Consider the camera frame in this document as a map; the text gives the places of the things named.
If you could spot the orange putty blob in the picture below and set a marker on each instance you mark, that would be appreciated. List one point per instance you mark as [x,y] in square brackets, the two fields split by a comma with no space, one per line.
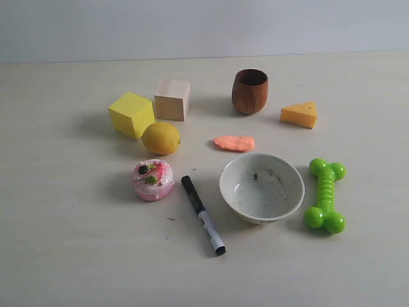
[235,143]

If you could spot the yellow lemon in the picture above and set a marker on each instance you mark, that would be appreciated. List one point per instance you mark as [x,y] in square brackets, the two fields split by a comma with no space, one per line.
[161,138]

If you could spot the pink toy cake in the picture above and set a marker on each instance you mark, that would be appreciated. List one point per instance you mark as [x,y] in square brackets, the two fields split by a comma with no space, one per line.
[153,179]

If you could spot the white ceramic bowl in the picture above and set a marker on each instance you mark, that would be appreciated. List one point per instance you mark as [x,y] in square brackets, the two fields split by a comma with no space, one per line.
[261,188]

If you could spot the light wooden cube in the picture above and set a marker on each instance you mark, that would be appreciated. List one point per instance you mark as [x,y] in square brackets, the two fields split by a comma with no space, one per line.
[172,99]

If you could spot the brown wooden cup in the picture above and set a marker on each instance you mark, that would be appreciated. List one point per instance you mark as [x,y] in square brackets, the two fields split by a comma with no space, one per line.
[250,91]

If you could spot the yellow foam cube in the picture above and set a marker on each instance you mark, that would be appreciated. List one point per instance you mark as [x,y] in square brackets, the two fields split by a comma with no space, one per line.
[132,114]

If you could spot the black white marker pen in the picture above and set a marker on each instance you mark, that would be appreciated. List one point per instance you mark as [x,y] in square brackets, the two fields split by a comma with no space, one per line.
[213,236]

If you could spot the yellow cheese wedge toy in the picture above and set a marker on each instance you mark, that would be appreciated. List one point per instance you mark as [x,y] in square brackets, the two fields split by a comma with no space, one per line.
[303,115]

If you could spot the green bone dog toy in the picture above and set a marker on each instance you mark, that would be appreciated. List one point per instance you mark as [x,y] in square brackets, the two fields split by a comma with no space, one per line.
[323,214]

